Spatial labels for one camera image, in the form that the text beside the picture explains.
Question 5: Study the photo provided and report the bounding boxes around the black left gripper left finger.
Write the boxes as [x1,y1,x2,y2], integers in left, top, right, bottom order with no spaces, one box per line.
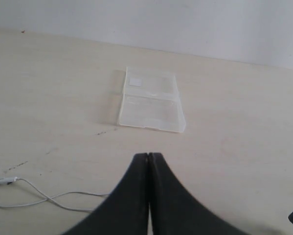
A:
[64,153,149,235]

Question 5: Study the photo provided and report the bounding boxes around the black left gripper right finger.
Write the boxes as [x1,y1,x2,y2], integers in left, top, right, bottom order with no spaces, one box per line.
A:
[149,153,245,235]

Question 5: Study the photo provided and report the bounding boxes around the white wired earphones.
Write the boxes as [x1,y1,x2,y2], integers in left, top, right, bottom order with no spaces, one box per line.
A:
[0,176,112,212]

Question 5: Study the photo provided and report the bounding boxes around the clear plastic storage box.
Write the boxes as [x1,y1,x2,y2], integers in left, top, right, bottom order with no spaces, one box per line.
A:
[106,66,187,134]

